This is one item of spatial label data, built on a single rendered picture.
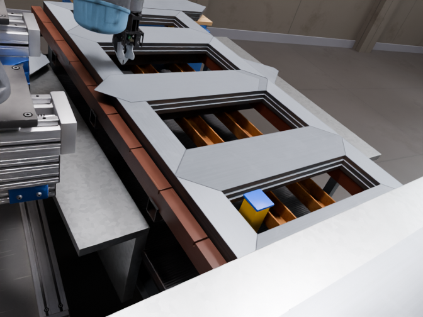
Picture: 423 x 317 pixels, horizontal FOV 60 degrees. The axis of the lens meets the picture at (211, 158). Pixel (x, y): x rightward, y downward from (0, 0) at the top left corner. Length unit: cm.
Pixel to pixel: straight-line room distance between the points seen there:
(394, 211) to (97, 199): 78
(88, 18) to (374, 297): 57
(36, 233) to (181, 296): 117
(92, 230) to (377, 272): 70
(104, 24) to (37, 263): 116
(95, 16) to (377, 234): 61
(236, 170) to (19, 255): 92
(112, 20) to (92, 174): 73
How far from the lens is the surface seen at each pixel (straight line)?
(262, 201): 94
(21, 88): 88
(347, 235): 73
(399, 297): 66
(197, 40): 187
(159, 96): 128
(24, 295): 149
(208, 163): 103
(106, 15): 54
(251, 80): 161
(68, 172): 120
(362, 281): 63
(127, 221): 107
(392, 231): 81
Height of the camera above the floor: 149
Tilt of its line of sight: 36 degrees down
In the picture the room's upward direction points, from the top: 19 degrees clockwise
